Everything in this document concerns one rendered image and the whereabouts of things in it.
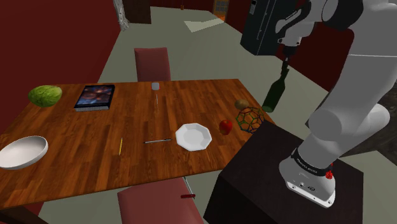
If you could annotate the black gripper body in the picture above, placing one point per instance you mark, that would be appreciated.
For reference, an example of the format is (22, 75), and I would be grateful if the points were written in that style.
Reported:
(287, 52)

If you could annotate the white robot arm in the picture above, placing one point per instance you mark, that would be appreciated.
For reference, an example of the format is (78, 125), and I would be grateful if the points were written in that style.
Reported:
(356, 93)

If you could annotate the black refrigerator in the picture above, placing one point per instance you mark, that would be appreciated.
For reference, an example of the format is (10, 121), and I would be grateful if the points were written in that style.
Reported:
(263, 28)

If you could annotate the dark green glass bottle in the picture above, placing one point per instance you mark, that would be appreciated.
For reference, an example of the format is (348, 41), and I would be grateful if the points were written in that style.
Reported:
(274, 93)

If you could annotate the brown kiwi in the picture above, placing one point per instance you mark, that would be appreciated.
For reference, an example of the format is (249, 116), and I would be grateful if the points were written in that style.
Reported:
(242, 104)

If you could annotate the orange door with panes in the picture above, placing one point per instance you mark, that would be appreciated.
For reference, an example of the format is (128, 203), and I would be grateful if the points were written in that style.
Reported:
(221, 7)

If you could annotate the red apple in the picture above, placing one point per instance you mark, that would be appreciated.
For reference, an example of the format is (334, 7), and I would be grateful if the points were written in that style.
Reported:
(225, 127)

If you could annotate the dark robot stand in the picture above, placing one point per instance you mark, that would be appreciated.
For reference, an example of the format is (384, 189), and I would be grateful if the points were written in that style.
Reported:
(257, 173)

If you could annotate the white octagonal plate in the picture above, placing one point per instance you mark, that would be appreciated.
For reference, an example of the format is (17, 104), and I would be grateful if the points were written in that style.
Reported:
(193, 137)

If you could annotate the dark red chair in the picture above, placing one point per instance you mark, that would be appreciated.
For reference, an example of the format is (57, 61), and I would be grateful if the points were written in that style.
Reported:
(155, 204)
(152, 65)

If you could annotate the thin grey metal rod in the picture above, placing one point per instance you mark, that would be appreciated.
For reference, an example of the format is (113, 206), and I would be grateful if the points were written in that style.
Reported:
(157, 104)

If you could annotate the grey pen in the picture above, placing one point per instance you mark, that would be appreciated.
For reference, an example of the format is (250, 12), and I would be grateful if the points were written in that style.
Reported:
(157, 141)

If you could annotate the yellow pencil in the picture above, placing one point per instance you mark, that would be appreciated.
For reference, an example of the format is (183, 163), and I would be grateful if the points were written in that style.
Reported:
(120, 146)

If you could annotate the dark picture book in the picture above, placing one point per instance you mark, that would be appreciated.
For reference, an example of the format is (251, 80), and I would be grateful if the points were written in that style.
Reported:
(94, 96)

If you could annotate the wooden dining table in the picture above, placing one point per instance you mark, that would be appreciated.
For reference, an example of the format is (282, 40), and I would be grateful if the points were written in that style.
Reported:
(93, 167)

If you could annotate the green cabbage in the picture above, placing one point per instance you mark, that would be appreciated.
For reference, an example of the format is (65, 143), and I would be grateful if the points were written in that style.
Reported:
(45, 96)

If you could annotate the white bowl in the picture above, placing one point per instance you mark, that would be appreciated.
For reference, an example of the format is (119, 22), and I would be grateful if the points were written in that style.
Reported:
(21, 153)

